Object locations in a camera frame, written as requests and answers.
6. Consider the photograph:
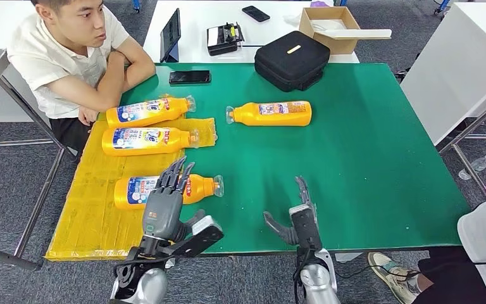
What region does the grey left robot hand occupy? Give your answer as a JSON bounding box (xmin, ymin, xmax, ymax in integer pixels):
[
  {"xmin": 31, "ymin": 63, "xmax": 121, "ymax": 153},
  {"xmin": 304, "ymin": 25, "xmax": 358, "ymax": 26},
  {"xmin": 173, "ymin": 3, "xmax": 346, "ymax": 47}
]
[{"xmin": 142, "ymin": 156, "xmax": 206, "ymax": 243}]

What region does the person's left hand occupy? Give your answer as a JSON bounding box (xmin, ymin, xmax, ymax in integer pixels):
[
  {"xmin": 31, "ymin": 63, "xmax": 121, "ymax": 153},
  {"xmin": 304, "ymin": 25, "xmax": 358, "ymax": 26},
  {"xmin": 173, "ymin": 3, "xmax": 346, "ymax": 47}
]
[{"xmin": 77, "ymin": 106, "xmax": 101, "ymax": 127}]

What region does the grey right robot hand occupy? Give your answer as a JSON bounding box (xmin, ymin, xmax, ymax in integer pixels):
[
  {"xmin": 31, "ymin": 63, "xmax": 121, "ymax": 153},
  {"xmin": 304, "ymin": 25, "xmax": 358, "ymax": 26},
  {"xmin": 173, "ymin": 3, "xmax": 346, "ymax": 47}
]
[{"xmin": 263, "ymin": 176, "xmax": 317, "ymax": 246}]

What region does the person's right hand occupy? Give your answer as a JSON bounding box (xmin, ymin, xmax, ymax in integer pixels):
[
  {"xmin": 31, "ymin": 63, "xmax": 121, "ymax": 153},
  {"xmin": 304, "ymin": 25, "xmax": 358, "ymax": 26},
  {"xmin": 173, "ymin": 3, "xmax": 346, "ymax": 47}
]
[{"xmin": 108, "ymin": 50, "xmax": 127, "ymax": 67}]

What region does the orange detergent bottle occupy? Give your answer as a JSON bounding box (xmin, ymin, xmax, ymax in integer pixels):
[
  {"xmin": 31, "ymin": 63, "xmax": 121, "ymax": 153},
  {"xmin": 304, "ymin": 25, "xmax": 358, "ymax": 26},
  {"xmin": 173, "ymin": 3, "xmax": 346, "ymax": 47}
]
[
  {"xmin": 225, "ymin": 100, "xmax": 313, "ymax": 127},
  {"xmin": 106, "ymin": 95, "xmax": 197, "ymax": 129},
  {"xmin": 113, "ymin": 174, "xmax": 225, "ymax": 211},
  {"xmin": 101, "ymin": 126, "xmax": 201, "ymax": 157}
]

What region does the clear plastic water bottle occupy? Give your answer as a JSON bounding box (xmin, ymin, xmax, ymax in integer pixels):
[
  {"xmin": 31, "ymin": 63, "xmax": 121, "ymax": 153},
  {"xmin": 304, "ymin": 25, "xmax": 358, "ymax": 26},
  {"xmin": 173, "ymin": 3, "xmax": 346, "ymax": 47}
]
[{"xmin": 458, "ymin": 153, "xmax": 486, "ymax": 181}]

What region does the black tablet on stand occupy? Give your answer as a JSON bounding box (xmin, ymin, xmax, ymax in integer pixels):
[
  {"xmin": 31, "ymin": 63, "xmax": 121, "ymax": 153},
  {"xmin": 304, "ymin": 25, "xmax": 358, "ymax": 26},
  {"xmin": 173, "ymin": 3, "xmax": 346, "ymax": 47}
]
[{"xmin": 159, "ymin": 8, "xmax": 182, "ymax": 64}]

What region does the black smartphone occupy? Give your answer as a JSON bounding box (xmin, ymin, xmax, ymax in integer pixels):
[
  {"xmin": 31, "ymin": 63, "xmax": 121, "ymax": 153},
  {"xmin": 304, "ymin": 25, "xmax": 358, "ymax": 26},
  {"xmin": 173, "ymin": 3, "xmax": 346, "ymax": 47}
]
[
  {"xmin": 168, "ymin": 69, "xmax": 212, "ymax": 86},
  {"xmin": 241, "ymin": 4, "xmax": 271, "ymax": 23}
]

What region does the yellow taped cardboard mat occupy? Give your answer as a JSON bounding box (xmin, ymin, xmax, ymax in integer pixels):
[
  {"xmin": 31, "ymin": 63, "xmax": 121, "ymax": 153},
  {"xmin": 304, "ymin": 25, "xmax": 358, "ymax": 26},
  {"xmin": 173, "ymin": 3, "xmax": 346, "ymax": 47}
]
[{"xmin": 44, "ymin": 95, "xmax": 218, "ymax": 262}]

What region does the black and white label printer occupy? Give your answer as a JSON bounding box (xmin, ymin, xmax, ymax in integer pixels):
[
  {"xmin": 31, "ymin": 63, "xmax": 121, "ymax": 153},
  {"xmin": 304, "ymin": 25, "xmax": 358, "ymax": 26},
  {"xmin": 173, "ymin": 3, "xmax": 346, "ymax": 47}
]
[{"xmin": 206, "ymin": 22, "xmax": 245, "ymax": 57}]

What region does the green top table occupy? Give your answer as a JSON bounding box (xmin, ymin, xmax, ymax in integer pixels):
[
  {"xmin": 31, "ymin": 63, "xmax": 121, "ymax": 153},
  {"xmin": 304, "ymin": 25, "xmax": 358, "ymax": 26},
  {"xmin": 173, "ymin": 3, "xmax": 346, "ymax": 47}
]
[{"xmin": 119, "ymin": 63, "xmax": 471, "ymax": 256}]

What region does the black zippered carrying case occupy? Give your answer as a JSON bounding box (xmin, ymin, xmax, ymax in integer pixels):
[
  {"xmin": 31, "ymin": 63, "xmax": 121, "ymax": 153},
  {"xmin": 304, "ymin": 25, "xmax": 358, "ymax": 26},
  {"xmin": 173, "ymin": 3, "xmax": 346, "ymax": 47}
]
[{"xmin": 254, "ymin": 30, "xmax": 332, "ymax": 93}]

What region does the open cardboard box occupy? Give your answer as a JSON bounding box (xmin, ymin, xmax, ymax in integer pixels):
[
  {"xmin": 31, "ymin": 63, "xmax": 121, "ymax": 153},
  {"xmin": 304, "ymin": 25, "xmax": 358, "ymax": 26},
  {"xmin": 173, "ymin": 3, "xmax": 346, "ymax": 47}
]
[{"xmin": 298, "ymin": 6, "xmax": 360, "ymax": 55}]

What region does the white packing material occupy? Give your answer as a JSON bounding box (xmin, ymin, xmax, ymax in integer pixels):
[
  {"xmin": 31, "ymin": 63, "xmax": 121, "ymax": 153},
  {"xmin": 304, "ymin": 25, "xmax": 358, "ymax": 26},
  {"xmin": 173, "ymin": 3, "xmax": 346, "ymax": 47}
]
[{"xmin": 312, "ymin": 18, "xmax": 347, "ymax": 33}]

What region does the white table with steel legs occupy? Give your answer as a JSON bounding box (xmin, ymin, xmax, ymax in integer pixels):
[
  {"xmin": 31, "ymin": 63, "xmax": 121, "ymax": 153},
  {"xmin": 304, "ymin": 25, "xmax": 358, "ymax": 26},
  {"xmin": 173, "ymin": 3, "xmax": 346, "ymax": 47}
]
[{"xmin": 400, "ymin": 2, "xmax": 486, "ymax": 201}]

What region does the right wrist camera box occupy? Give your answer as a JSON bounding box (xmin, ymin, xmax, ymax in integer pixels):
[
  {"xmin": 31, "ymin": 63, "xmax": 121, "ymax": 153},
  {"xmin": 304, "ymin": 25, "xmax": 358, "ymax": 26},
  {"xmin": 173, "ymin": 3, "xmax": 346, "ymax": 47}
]
[{"xmin": 289, "ymin": 204, "xmax": 323, "ymax": 253}]

